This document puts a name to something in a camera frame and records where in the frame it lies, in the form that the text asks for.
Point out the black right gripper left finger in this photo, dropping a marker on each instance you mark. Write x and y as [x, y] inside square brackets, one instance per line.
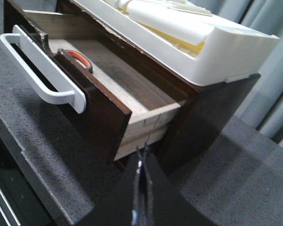
[122, 206]

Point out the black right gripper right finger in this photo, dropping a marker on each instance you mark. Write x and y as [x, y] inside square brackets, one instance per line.
[164, 204]

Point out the wooden drawer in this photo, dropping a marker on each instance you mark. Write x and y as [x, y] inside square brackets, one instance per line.
[128, 103]

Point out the grey orange handled scissors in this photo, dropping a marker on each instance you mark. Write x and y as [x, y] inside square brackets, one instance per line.
[81, 58]

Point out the dark wooden drawer cabinet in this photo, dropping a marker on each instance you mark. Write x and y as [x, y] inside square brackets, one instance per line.
[199, 121]

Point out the black under-counter appliance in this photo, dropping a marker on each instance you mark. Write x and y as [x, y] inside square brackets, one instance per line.
[23, 200]

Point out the grey curtain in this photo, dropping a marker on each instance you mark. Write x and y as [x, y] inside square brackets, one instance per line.
[263, 107]

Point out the white plastic tray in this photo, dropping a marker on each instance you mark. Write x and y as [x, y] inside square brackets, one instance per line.
[201, 47]

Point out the white drawer handle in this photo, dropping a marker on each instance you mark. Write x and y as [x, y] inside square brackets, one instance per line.
[66, 91]

